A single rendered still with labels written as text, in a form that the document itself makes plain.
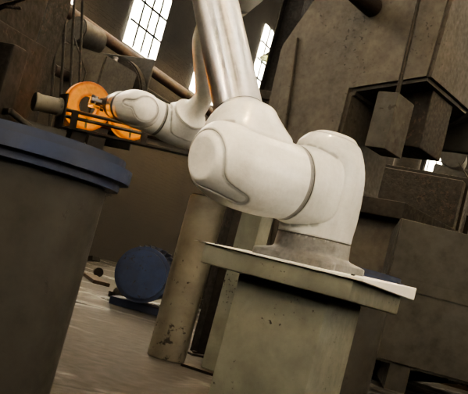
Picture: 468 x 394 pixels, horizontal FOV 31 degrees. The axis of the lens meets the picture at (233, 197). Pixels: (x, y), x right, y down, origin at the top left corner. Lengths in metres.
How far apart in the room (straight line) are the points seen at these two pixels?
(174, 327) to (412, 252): 1.49
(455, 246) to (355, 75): 1.40
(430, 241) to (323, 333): 2.19
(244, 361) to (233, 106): 0.50
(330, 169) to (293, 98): 3.30
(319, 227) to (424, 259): 2.13
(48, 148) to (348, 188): 0.69
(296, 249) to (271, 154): 0.22
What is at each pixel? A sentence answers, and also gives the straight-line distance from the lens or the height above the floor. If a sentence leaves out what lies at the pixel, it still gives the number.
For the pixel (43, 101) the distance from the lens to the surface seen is 2.66.
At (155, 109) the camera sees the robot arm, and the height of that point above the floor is 0.69.
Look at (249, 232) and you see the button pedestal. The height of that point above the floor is 0.44.
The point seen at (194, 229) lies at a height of 0.41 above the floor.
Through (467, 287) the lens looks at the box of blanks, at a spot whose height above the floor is 0.52.
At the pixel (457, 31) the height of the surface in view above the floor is 1.91.
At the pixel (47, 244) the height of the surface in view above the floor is 0.28.
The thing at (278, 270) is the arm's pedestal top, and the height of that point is 0.33.
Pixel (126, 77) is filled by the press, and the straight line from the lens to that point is 10.72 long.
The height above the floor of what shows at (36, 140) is 0.41.
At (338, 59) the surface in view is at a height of 1.65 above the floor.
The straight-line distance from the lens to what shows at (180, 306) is 2.56.
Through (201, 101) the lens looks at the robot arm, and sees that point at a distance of 2.33.
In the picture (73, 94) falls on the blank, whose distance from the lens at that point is 2.70.
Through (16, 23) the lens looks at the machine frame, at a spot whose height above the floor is 0.91.
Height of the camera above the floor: 0.30
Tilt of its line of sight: 5 degrees up
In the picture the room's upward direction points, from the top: 15 degrees clockwise
